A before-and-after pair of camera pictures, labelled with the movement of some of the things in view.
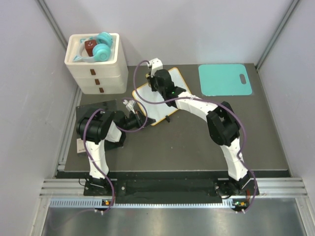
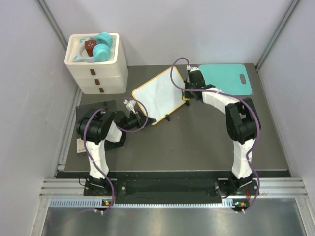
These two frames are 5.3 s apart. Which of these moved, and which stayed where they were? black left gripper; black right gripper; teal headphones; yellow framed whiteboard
Moved: black right gripper
Stayed: yellow framed whiteboard; teal headphones; black left gripper
